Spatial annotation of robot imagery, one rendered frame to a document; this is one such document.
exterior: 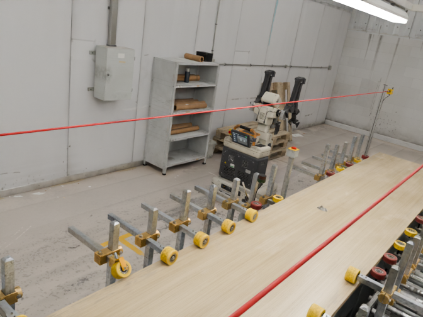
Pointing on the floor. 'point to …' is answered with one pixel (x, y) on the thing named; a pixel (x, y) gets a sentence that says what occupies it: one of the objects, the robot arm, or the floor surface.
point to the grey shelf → (165, 97)
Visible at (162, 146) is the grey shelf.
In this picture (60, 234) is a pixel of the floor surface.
